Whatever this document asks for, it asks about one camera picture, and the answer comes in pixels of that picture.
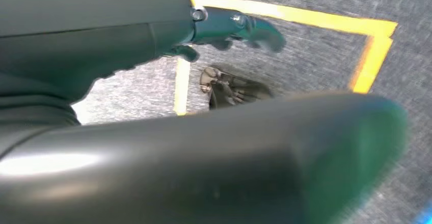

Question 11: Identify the robot black leg with foot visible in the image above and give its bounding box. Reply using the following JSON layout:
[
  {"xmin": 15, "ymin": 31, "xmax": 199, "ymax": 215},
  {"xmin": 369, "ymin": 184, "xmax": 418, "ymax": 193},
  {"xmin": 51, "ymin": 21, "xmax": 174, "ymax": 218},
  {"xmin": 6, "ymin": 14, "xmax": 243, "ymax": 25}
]
[{"xmin": 199, "ymin": 66, "xmax": 274, "ymax": 110}]

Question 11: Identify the yellow floor tape square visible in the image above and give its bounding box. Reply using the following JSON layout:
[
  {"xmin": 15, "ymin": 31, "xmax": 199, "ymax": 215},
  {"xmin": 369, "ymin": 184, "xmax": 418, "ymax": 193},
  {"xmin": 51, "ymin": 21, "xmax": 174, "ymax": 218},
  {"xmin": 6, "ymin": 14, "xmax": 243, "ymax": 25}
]
[{"xmin": 174, "ymin": 0, "xmax": 399, "ymax": 117}]

